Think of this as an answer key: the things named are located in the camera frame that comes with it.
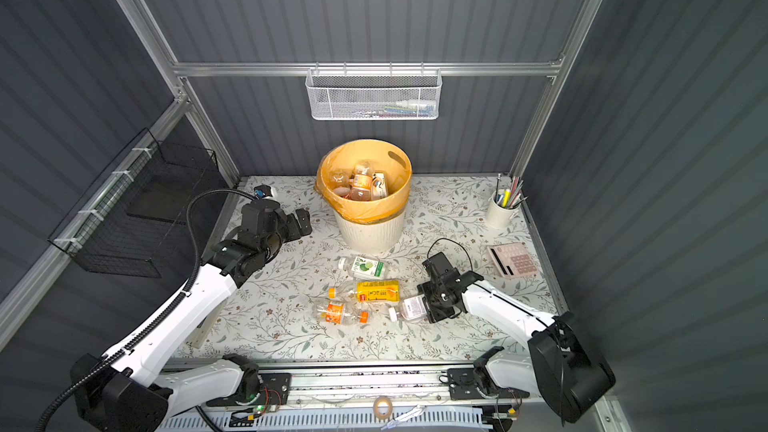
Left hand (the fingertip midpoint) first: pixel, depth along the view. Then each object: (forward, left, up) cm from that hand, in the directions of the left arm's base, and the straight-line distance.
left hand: (293, 217), depth 78 cm
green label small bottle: (-5, -17, -21) cm, 27 cm away
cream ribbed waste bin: (+1, -20, -14) cm, 24 cm away
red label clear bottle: (+15, -12, -2) cm, 19 cm away
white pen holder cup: (+12, -64, -14) cm, 67 cm away
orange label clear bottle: (+14, -18, -2) cm, 22 cm away
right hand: (-16, -34, -22) cm, 43 cm away
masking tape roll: (-41, -20, -24) cm, 52 cm away
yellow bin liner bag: (+23, -25, 0) cm, 34 cm away
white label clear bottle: (-19, -31, -20) cm, 41 cm away
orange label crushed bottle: (-19, -10, -19) cm, 29 cm away
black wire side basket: (-1, +37, +4) cm, 38 cm away
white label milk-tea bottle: (+16, -23, -6) cm, 29 cm away
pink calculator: (-4, -65, -21) cm, 68 cm away
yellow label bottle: (-13, -19, -19) cm, 30 cm away
